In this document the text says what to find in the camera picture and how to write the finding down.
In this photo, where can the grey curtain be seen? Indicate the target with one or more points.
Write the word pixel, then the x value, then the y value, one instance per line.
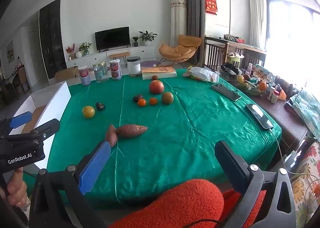
pixel 195 26

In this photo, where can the orange fuzzy sleeve forearm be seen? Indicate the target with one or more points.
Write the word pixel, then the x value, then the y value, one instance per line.
pixel 197 203

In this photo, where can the black smartphone near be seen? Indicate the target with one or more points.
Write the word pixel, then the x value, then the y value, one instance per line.
pixel 260 117

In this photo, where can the black smartphone far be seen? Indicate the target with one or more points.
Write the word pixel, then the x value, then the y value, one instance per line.
pixel 226 92

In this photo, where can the light blue folded cloth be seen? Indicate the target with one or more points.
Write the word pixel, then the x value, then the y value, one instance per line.
pixel 306 105

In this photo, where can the white snack bag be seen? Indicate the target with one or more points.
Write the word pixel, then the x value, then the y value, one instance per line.
pixel 202 74

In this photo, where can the clear glass jar gold lid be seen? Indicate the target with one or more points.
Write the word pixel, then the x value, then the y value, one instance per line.
pixel 100 71

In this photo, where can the brown cardboard box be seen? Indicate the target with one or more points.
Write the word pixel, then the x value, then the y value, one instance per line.
pixel 67 74

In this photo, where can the black smartphone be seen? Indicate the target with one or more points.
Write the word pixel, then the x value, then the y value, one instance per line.
pixel 226 92
pixel 260 117

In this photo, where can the covered standing air conditioner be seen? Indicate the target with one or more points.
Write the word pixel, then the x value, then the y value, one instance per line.
pixel 178 20

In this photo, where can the orange lounge chair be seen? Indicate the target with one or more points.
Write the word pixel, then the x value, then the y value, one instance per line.
pixel 186 48

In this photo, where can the red white tin can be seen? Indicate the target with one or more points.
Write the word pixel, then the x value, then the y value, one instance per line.
pixel 84 75
pixel 115 69

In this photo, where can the large red apple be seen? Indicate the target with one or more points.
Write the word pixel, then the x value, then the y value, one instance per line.
pixel 156 87

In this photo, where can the dark wooden chair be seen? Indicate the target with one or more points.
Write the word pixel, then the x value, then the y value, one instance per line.
pixel 218 51

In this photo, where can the fruit bowl on side table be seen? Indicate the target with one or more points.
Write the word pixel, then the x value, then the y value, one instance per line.
pixel 250 88

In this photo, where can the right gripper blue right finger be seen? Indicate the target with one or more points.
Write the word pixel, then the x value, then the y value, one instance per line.
pixel 239 173

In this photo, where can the small orange mandarin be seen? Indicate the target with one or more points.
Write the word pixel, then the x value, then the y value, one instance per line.
pixel 141 102
pixel 153 101

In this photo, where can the long sweet potato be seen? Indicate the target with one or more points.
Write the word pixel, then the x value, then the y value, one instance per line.
pixel 111 136

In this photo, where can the potted green plant large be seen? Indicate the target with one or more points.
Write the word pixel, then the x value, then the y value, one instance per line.
pixel 147 37

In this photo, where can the green-brown round fruit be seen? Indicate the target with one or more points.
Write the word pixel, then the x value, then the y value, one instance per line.
pixel 167 98

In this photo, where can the yellow round fruit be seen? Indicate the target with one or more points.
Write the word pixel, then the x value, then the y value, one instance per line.
pixel 88 112

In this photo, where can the black flat television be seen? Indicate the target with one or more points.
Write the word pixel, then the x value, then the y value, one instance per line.
pixel 112 38

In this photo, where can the red white tin can right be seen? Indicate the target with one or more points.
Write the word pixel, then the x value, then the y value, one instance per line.
pixel 115 69

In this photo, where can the person's left hand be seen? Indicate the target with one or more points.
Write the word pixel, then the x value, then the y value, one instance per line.
pixel 17 190

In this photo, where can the red white tin can left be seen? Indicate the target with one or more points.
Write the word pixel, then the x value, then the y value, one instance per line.
pixel 84 75

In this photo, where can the white cardboard box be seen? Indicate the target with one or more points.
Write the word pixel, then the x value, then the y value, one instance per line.
pixel 45 105

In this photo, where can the small wooden stool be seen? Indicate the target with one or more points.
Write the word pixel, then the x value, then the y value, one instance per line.
pixel 121 55

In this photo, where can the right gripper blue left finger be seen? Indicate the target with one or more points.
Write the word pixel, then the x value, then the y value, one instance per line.
pixel 87 171

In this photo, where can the white jar black lid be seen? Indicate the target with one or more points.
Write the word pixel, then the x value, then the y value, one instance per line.
pixel 133 65

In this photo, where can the short sweet potato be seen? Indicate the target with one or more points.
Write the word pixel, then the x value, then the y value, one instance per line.
pixel 131 130

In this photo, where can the green satin tablecloth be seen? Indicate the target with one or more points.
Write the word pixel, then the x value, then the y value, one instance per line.
pixel 178 145

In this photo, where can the dark wrinkled fruit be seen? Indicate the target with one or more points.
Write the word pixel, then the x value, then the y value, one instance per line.
pixel 136 98
pixel 100 106

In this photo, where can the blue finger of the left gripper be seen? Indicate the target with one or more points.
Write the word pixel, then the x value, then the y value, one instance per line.
pixel 17 121
pixel 45 130

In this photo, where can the white tv cabinet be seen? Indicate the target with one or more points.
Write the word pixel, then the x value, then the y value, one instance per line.
pixel 144 52

